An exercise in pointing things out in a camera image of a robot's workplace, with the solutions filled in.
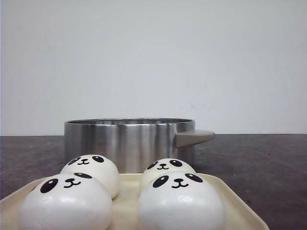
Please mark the panda bun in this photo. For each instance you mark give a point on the panda bun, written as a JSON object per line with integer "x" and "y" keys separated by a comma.
{"x": 162, "y": 166}
{"x": 97, "y": 166}
{"x": 180, "y": 201}
{"x": 66, "y": 201}

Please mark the stainless steel pot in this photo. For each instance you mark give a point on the stainless steel pot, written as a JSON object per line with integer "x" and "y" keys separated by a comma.
{"x": 134, "y": 143}

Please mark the cream plastic tray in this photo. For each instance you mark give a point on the cream plastic tray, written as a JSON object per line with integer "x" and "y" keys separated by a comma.
{"x": 239, "y": 216}

